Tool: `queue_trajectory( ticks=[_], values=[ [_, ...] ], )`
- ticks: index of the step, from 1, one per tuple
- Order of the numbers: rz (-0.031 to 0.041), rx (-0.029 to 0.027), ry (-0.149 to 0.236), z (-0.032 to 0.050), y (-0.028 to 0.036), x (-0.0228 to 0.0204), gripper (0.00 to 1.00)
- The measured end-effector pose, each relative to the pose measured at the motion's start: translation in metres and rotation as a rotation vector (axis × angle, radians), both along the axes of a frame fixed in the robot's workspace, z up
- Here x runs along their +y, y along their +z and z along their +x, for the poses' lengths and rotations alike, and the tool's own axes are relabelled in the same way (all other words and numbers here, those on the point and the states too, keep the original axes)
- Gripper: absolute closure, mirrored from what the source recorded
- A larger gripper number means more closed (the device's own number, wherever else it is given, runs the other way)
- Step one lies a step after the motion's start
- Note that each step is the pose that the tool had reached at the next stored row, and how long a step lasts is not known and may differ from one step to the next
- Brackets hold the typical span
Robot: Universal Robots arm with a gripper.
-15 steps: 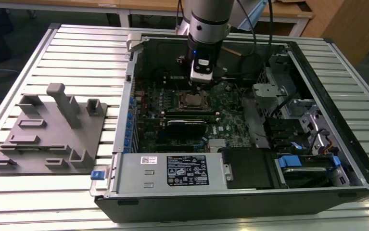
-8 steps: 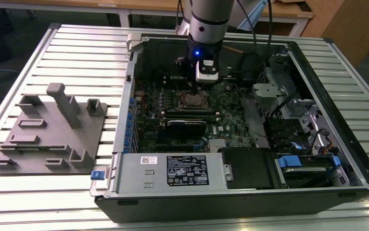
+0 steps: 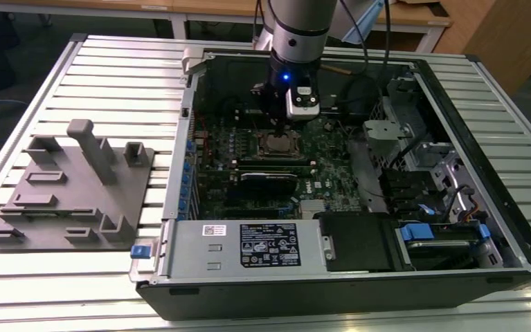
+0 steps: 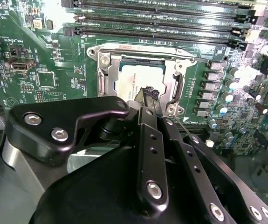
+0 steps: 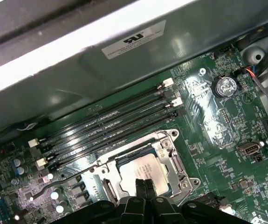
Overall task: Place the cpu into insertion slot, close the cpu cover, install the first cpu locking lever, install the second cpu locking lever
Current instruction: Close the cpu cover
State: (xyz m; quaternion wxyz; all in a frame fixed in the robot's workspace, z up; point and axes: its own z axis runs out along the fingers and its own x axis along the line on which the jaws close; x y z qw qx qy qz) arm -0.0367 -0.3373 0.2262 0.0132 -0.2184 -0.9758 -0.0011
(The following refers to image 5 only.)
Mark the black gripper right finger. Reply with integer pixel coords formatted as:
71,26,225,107
144,179,244,224

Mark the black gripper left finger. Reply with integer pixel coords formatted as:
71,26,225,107
56,178,148,224

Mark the silver CPU green edge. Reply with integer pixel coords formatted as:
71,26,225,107
118,153,172,199

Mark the metal socket cover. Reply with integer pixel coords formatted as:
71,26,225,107
96,137,190,201

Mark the wire locking lever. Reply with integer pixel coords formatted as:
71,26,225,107
30,163,99,201

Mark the black RAM slot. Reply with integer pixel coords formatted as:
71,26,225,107
47,108,186,175
37,97,183,168
39,90,174,156
28,78,174,148

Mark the CPU socket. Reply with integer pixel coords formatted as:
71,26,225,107
90,128,202,203

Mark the green motherboard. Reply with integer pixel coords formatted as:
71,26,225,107
0,43,268,224

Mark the internal USB port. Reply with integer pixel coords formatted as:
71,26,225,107
237,142,261,156

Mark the coin cell battery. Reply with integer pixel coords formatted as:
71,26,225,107
212,76,238,98

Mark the black PC case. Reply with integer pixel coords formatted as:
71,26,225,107
0,0,268,152

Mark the thin grey fan wire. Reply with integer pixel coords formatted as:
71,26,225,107
233,66,268,105

